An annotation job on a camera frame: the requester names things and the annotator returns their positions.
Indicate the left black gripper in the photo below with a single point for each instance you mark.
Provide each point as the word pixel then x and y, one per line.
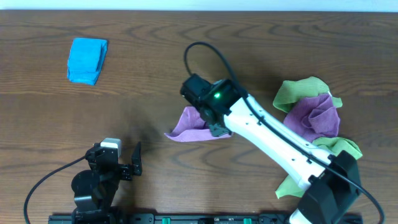
pixel 125 171

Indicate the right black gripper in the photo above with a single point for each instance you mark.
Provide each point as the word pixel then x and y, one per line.
pixel 218 132

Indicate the purple cloth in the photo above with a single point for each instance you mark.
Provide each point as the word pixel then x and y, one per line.
pixel 191 128
pixel 314 117

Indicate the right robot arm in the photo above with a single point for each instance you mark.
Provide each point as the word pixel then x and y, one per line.
pixel 330 183

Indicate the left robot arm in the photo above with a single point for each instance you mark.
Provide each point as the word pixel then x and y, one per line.
pixel 94 189

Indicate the upper green cloth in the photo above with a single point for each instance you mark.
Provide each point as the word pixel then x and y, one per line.
pixel 291 92

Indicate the green cloth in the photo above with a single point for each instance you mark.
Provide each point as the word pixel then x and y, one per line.
pixel 291 92
pixel 333 145

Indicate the lower green cloth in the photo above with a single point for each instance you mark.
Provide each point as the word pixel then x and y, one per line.
pixel 333 145

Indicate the crumpled purple cloth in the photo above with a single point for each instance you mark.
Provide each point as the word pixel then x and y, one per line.
pixel 314 117

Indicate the folded blue cloth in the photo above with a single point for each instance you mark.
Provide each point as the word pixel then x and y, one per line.
pixel 86 60

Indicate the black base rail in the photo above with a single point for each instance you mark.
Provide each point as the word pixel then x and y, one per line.
pixel 148 218

